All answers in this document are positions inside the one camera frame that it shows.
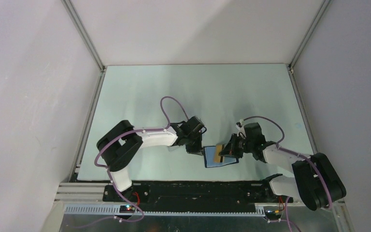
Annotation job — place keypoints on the grey slotted cable duct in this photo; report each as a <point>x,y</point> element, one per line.
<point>117,210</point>

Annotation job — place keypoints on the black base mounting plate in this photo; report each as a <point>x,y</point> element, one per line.
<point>201,196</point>

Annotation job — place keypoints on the electronics board with leds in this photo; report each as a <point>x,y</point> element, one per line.
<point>127,209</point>
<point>273,216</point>

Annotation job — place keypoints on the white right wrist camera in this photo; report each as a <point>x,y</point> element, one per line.
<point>240,126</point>

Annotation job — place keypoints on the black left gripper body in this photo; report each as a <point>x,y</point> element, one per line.
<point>193,145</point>

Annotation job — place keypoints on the clear plastic tray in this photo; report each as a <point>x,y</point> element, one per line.
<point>175,147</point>

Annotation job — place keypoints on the blue leather card holder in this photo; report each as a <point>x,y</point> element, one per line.
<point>208,153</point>

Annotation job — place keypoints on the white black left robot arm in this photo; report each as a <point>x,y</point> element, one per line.
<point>118,146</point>

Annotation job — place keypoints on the left electronics board with leds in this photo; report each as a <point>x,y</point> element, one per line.
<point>127,209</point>

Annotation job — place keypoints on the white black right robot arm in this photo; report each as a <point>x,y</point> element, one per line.
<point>314,180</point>

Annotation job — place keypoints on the right electronics board with leds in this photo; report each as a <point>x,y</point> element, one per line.
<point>273,216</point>

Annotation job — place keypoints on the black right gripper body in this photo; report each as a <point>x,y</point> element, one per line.
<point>247,144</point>

